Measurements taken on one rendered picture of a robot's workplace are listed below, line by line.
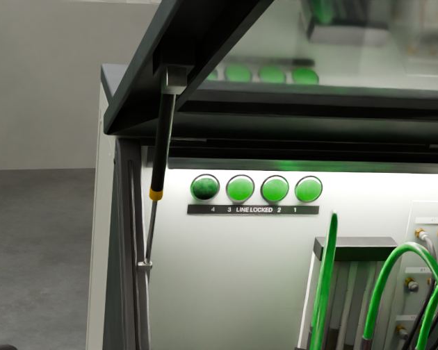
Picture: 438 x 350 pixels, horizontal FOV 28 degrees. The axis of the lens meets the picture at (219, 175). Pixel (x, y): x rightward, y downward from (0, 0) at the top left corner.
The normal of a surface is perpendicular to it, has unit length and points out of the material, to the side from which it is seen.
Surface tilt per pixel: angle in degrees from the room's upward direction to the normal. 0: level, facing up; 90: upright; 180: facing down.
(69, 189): 0
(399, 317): 90
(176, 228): 90
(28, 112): 90
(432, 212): 90
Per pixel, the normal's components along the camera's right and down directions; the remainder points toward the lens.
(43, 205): 0.11, -0.93
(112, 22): 0.31, 0.37
